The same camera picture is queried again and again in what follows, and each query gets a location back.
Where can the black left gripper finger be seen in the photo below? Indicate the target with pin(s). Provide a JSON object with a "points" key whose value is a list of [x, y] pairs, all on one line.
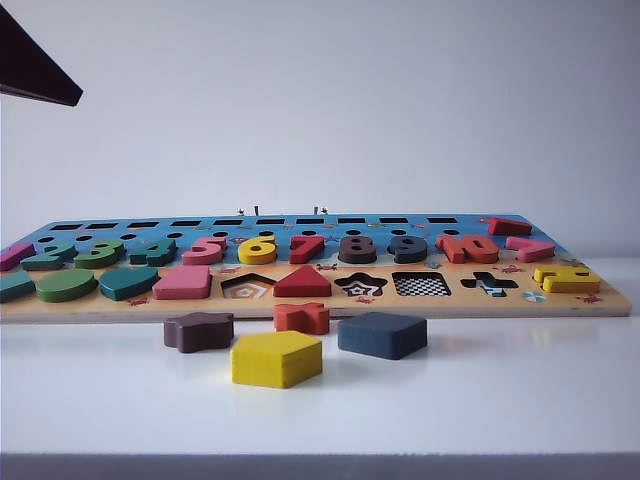
{"points": [[25, 65]]}

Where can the dark blue square block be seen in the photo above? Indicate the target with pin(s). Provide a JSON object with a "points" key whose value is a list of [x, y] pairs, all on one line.
{"points": [[382, 340]]}

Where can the pink number one piece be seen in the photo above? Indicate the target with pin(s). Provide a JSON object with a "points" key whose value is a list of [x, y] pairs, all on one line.
{"points": [[12, 257]]}

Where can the teal number two piece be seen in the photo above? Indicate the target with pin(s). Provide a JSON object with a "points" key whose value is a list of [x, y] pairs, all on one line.
{"points": [[50, 259]]}

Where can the green number three piece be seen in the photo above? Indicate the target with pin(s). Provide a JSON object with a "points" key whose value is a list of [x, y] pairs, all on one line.
{"points": [[100, 256]]}

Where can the teal rectangle block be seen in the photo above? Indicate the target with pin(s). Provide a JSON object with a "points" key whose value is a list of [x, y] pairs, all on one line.
{"points": [[15, 289]]}

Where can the green oval block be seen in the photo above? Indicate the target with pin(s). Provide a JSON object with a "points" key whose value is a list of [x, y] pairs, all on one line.
{"points": [[65, 287]]}

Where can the dark teal number four piece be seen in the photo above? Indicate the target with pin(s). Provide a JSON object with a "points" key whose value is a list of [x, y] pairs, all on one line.
{"points": [[155, 256]]}

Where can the teal semicircle block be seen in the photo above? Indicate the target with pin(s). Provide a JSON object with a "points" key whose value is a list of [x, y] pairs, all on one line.
{"points": [[127, 285]]}

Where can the pink number five piece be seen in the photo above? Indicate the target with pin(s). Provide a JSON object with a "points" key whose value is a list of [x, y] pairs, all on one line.
{"points": [[202, 257]]}

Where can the pink trapezoid block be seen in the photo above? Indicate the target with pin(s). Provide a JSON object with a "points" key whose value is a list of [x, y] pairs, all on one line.
{"points": [[180, 287]]}

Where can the yellow number six piece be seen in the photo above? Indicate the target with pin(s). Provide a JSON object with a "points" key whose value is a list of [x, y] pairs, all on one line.
{"points": [[255, 258]]}

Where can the purple star block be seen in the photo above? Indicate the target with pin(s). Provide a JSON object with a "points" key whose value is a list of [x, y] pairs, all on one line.
{"points": [[200, 337]]}

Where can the red number seven piece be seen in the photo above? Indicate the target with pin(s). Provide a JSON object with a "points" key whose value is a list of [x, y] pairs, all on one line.
{"points": [[305, 250]]}

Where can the red triangle block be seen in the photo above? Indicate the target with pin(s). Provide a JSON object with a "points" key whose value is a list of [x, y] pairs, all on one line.
{"points": [[302, 285]]}

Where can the orange cross block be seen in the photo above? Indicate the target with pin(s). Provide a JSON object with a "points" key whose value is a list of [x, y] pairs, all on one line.
{"points": [[300, 317]]}

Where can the brown number eight piece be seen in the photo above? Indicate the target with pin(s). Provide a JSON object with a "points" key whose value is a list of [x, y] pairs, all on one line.
{"points": [[350, 258]]}

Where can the yellow pentagon block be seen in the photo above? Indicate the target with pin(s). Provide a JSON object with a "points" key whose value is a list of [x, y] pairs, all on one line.
{"points": [[275, 365]]}

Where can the dark blue number nine piece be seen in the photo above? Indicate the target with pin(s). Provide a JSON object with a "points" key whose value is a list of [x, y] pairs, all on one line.
{"points": [[407, 257]]}

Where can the orange number ten piece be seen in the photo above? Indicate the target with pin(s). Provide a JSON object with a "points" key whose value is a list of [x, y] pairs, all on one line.
{"points": [[460, 251]]}

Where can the colourful wooden puzzle board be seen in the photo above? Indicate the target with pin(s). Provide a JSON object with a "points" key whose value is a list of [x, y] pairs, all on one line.
{"points": [[450, 300]]}

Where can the red minus sign piece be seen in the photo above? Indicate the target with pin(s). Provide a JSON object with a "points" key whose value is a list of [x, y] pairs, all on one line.
{"points": [[510, 227]]}

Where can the pink angle sign piece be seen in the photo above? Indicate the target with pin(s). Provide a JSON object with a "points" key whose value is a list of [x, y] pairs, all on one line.
{"points": [[535, 253]]}

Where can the yellow sign piece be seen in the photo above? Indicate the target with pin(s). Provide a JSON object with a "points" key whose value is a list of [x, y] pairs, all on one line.
{"points": [[570, 285]]}

